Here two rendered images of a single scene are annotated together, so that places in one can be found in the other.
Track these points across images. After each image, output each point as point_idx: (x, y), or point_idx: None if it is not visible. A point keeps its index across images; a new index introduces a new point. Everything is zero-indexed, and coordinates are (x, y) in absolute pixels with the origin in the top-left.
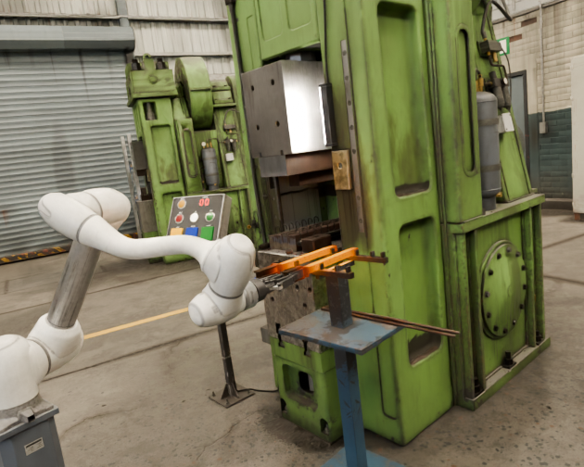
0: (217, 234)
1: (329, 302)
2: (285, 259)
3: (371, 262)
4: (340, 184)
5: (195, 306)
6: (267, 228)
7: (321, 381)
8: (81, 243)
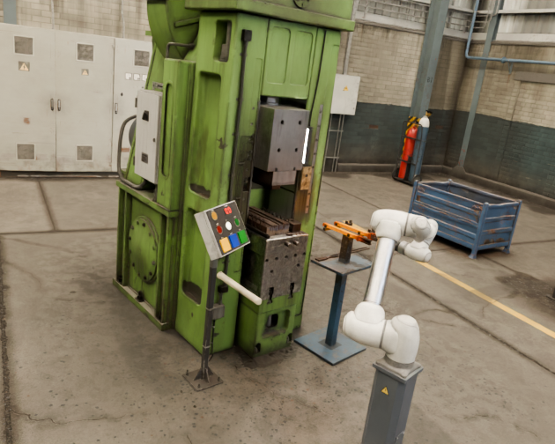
0: (247, 235)
1: (347, 251)
2: (292, 240)
3: (306, 229)
4: (304, 187)
5: (430, 253)
6: None
7: (294, 309)
8: (424, 240)
